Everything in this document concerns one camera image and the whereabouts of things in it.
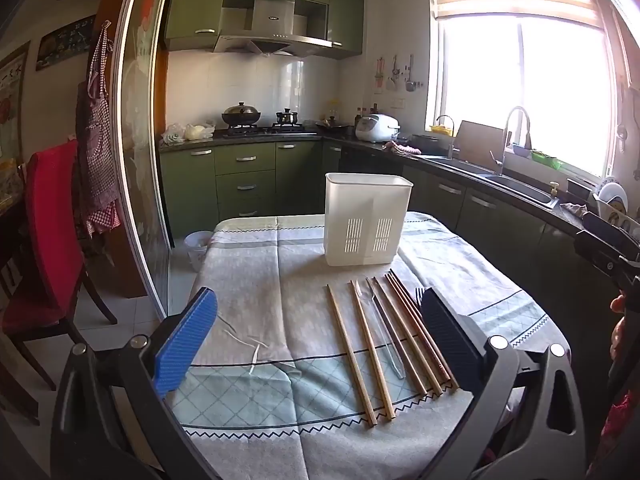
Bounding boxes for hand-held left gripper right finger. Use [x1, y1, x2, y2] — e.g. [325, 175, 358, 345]
[421, 287, 588, 480]

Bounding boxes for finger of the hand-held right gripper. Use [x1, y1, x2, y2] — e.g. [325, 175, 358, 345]
[574, 229, 627, 282]
[581, 211, 640, 262]

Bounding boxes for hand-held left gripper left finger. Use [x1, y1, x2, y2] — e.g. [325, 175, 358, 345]
[50, 286, 219, 480]

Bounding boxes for reddish wooden chopstick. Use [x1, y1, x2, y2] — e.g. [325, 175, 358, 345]
[384, 274, 452, 392]
[389, 269, 460, 390]

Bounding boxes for clear plastic utensil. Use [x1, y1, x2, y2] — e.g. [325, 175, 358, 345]
[356, 279, 407, 380]

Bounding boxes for white plastic utensil holder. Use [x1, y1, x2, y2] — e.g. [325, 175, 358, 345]
[324, 172, 414, 267]

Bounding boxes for person's right hand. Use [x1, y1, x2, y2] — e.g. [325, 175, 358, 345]
[609, 292, 632, 362]

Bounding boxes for dish rack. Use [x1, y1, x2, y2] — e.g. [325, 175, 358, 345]
[595, 180, 640, 243]

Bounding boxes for white plate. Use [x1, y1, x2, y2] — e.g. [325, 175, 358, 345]
[599, 182, 628, 221]

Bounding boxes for white trash bin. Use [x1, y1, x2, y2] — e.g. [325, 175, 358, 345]
[184, 230, 215, 273]

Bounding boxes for steel kitchen sink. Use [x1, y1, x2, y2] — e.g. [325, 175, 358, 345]
[425, 155, 560, 209]

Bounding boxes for grey checked tablecloth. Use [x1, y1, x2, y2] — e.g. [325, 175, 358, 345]
[167, 211, 571, 480]

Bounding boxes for pink floral clothing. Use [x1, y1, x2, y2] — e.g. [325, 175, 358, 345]
[599, 390, 640, 463]

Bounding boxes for steel kitchen faucet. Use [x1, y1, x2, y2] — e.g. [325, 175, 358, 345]
[490, 106, 532, 176]

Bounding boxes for wooden cutting board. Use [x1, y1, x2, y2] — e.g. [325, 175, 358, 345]
[456, 120, 511, 161]

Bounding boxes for kitchen window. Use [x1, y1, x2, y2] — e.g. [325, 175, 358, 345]
[425, 10, 621, 176]

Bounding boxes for red covered wooden chair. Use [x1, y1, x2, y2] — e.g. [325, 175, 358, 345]
[0, 140, 118, 426]

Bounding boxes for glass sliding door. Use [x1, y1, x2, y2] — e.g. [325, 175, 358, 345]
[112, 0, 176, 321]

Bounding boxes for red checked apron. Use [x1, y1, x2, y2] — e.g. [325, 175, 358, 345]
[75, 22, 123, 238]

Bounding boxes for white plastic bags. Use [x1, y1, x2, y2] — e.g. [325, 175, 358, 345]
[161, 122, 217, 146]

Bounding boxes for gas stove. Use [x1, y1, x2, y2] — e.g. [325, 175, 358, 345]
[220, 122, 318, 137]

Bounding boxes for white rice cooker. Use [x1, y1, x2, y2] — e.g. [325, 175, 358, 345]
[354, 114, 401, 143]

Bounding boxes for black wok with lid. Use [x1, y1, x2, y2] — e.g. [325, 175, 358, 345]
[221, 102, 262, 128]

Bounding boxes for steel range hood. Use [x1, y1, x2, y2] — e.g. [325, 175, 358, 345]
[214, 0, 333, 58]

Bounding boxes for green upper kitchen cabinets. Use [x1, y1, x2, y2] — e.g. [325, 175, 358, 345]
[164, 0, 366, 59]

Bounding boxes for hanging wall utensils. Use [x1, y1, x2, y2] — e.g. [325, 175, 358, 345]
[374, 55, 426, 93]

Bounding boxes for framed wall picture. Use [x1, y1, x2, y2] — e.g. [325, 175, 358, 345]
[0, 42, 31, 161]

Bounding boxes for dark wall poster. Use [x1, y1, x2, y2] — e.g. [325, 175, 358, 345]
[35, 15, 96, 71]

